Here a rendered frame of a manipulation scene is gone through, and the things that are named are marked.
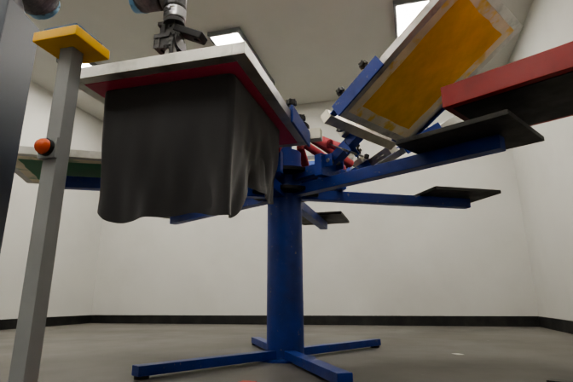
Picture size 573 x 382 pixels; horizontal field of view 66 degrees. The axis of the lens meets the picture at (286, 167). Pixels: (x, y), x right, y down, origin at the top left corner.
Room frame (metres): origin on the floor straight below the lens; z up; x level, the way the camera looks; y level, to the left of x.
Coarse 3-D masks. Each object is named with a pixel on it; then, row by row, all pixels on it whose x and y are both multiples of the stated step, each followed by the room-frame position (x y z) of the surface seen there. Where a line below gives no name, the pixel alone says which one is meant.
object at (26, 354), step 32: (64, 32) 0.95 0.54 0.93; (64, 64) 1.00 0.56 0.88; (64, 96) 1.00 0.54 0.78; (64, 128) 1.00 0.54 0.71; (64, 160) 1.02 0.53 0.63; (32, 224) 1.00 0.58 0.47; (32, 256) 1.00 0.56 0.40; (32, 288) 1.00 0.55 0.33; (32, 320) 1.00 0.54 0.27; (32, 352) 1.01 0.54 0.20
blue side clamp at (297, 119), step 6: (294, 108) 1.56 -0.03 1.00; (294, 114) 1.56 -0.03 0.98; (294, 120) 1.56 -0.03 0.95; (300, 120) 1.66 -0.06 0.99; (294, 126) 1.59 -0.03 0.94; (300, 126) 1.65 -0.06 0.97; (306, 126) 1.76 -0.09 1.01; (300, 132) 1.66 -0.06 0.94; (306, 132) 1.76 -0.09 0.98; (306, 138) 1.76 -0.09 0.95
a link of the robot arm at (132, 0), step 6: (132, 0) 1.28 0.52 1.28; (138, 0) 1.25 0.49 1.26; (144, 0) 1.26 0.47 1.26; (150, 0) 1.27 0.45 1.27; (156, 0) 1.27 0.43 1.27; (132, 6) 1.29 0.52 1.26; (138, 6) 1.29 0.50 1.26; (144, 6) 1.29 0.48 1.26; (150, 6) 1.29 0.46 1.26; (156, 6) 1.29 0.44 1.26; (138, 12) 1.32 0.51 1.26; (144, 12) 1.32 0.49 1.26; (150, 12) 1.32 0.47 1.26
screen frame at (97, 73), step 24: (216, 48) 1.10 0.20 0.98; (240, 48) 1.08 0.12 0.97; (96, 72) 1.20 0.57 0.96; (120, 72) 1.18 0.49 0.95; (144, 72) 1.18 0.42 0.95; (264, 72) 1.25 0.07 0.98; (96, 96) 1.34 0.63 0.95; (264, 96) 1.35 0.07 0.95; (288, 120) 1.56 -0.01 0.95; (288, 144) 1.83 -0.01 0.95
